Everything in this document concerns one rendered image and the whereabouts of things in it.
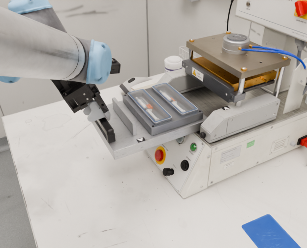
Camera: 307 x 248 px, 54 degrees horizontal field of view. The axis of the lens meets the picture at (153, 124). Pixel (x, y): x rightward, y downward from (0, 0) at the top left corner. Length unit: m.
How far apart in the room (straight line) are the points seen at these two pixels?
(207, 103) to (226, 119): 0.20
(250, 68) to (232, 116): 0.14
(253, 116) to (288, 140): 0.24
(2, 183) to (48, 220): 1.35
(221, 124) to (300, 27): 0.36
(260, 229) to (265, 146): 0.27
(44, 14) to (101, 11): 1.66
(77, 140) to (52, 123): 0.17
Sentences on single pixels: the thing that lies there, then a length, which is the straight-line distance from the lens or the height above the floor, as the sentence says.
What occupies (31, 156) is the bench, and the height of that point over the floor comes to 0.75.
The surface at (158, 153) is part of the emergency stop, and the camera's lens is 1.00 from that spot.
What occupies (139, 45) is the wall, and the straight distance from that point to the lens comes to 2.51.
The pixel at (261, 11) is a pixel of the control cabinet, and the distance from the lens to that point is 1.06.
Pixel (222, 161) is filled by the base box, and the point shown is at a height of 0.85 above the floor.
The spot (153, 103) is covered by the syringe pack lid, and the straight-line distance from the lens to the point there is 0.87.
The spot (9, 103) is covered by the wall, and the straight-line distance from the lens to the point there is 2.37.
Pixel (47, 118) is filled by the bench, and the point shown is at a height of 0.75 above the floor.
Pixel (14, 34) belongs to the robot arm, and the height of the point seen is 1.36.
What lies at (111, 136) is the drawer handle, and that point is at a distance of 0.77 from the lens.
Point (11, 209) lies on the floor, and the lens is 2.07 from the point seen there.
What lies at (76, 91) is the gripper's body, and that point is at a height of 1.12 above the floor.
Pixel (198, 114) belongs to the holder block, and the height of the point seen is 0.99.
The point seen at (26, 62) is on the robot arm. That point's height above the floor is 1.32.
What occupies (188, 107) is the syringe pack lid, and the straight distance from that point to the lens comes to 0.85.
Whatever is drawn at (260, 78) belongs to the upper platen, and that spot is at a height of 1.05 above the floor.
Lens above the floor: 1.46
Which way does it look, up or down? 36 degrees down
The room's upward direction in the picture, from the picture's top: 1 degrees counter-clockwise
